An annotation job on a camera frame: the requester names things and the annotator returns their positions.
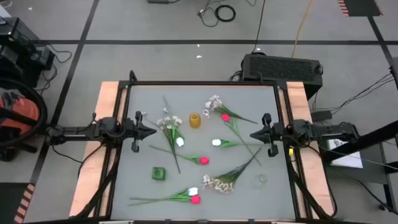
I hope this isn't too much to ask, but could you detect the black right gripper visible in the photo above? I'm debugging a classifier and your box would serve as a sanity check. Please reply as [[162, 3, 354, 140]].
[[249, 113, 282, 158]]

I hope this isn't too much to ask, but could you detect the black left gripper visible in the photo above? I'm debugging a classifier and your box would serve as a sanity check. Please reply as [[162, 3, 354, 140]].
[[126, 111, 157, 154]]

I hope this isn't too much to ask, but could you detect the white blossom flower bunch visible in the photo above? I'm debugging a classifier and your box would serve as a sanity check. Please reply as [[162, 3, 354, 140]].
[[155, 114, 184, 175], [202, 95, 259, 125], [201, 147, 262, 194]]

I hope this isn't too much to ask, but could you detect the red artificial tulip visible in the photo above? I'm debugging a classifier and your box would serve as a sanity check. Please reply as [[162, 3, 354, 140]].
[[148, 144, 210, 166], [221, 113, 264, 168], [127, 194, 201, 207]]

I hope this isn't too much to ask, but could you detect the white blue-tinged artificial tulip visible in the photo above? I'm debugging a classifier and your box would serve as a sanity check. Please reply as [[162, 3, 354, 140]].
[[129, 187, 199, 202]]

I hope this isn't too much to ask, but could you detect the green square glass vase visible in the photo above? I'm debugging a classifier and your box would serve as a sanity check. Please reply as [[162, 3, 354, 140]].
[[151, 167, 167, 181]]

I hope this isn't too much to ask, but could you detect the clear glass vase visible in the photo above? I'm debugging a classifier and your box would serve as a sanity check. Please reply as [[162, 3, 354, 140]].
[[252, 173, 269, 189]]

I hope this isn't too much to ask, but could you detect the amber ribbed glass vase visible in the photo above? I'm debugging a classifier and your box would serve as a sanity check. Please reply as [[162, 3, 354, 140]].
[[188, 113, 201, 129]]

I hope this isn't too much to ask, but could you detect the black power adapter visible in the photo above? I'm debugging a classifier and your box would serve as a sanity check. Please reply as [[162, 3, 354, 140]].
[[310, 110, 333, 123]]

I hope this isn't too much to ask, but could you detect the black mesh computer case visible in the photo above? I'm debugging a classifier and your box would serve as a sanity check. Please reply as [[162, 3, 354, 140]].
[[241, 53, 324, 100]]

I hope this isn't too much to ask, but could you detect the white paper sheet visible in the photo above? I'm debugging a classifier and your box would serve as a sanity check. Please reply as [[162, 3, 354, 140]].
[[326, 139, 364, 169]]

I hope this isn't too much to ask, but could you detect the black metal beam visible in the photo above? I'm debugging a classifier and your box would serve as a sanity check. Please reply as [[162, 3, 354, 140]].
[[323, 119, 398, 162]]

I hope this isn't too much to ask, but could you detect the orange vacuum cleaner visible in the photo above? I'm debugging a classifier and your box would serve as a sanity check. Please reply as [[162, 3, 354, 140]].
[[0, 77, 49, 162]]

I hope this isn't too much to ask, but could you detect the black hazard-striped floor mat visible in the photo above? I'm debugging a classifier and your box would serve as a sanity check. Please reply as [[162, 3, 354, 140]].
[[338, 0, 384, 17], [0, 182, 35, 224]]

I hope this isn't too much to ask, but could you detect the black equipment rack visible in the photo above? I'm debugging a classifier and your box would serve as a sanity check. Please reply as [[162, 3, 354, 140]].
[[0, 17, 56, 90]]

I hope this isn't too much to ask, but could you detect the black table frame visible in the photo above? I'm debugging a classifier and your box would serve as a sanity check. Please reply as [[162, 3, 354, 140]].
[[70, 70, 338, 224]]

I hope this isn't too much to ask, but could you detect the thin black hanging cable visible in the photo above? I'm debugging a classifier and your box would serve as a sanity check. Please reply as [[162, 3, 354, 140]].
[[251, 0, 267, 54]]

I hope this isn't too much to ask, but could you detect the yellow cable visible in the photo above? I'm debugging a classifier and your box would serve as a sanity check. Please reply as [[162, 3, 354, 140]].
[[291, 0, 313, 59]]

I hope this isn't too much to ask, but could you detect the coiled black cable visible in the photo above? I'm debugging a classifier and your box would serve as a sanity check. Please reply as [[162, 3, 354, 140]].
[[214, 4, 236, 23]]

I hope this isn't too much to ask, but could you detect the loose black cable tangle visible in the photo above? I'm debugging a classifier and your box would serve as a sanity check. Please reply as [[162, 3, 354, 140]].
[[197, 0, 218, 28]]

